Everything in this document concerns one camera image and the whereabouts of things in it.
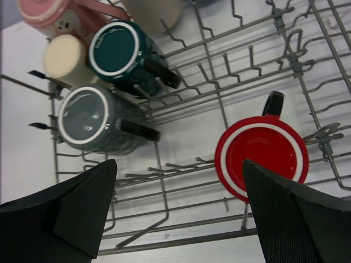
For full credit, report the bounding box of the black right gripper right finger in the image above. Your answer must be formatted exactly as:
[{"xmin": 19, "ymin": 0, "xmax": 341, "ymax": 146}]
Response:
[{"xmin": 242, "ymin": 159, "xmax": 350, "ymax": 262}]

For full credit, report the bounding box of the beige tall cup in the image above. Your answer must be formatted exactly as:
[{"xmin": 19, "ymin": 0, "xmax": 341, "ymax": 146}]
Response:
[{"xmin": 121, "ymin": 0, "xmax": 183, "ymax": 35}]

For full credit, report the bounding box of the red mug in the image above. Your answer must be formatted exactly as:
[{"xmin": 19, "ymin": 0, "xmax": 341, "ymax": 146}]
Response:
[{"xmin": 214, "ymin": 91, "xmax": 309, "ymax": 203}]

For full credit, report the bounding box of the dark teal mug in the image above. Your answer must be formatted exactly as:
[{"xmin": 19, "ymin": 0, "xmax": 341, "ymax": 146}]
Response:
[{"xmin": 88, "ymin": 20, "xmax": 180, "ymax": 99}]

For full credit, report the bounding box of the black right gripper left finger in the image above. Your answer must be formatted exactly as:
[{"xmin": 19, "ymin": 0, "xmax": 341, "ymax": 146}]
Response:
[{"xmin": 1, "ymin": 159, "xmax": 117, "ymax": 262}]

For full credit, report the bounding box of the grey mug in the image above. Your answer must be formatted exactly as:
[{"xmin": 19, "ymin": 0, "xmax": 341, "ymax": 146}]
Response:
[{"xmin": 57, "ymin": 84, "xmax": 161, "ymax": 156}]

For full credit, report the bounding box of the pink patterned mug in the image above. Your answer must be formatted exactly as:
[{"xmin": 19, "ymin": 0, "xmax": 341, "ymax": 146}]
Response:
[{"xmin": 16, "ymin": 0, "xmax": 130, "ymax": 39}]

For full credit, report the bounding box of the cream small cup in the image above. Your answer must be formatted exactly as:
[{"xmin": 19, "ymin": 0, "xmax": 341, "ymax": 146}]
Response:
[{"xmin": 42, "ymin": 35, "xmax": 100, "ymax": 89}]

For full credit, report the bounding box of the grey wire dish rack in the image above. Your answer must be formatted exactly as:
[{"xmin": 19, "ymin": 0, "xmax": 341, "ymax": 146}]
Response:
[{"xmin": 0, "ymin": 0, "xmax": 351, "ymax": 257}]

